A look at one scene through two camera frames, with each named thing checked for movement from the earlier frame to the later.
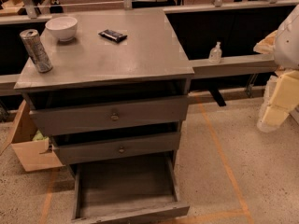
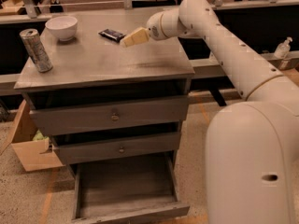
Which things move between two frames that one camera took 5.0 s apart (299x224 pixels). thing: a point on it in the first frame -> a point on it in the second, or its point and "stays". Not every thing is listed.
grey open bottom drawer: x=126 y=189 stays
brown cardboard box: x=35 y=154 stays
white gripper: x=288 y=44 -> x=154 y=27
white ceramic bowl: x=63 y=27 stays
